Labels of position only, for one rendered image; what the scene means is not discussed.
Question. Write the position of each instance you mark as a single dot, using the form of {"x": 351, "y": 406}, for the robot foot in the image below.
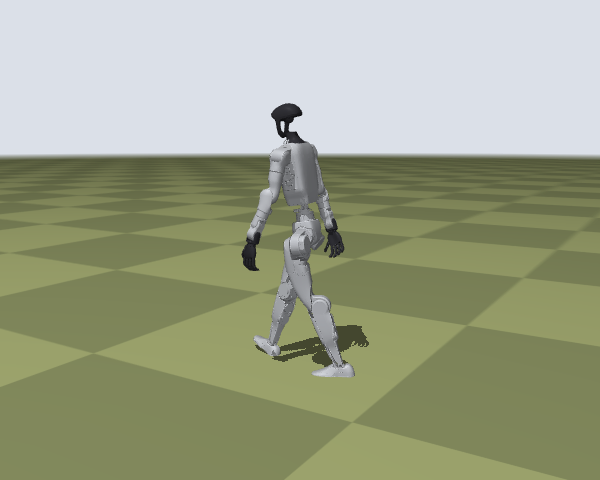
{"x": 329, "y": 371}
{"x": 262, "y": 343}

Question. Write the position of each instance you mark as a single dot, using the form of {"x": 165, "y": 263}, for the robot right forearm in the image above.
{"x": 326, "y": 213}

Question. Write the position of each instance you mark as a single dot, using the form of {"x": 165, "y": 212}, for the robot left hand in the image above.
{"x": 249, "y": 252}

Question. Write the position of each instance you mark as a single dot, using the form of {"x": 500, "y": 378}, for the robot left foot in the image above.
{"x": 329, "y": 371}

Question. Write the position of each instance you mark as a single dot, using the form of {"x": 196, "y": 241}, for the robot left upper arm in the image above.
{"x": 279, "y": 159}

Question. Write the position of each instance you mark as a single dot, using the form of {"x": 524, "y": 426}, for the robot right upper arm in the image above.
{"x": 321, "y": 187}

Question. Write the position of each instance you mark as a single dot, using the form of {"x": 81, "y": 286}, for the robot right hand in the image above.
{"x": 334, "y": 240}

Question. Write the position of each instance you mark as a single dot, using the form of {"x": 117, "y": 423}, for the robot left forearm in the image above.
{"x": 261, "y": 216}

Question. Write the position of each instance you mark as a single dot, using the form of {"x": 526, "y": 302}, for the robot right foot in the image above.
{"x": 262, "y": 343}

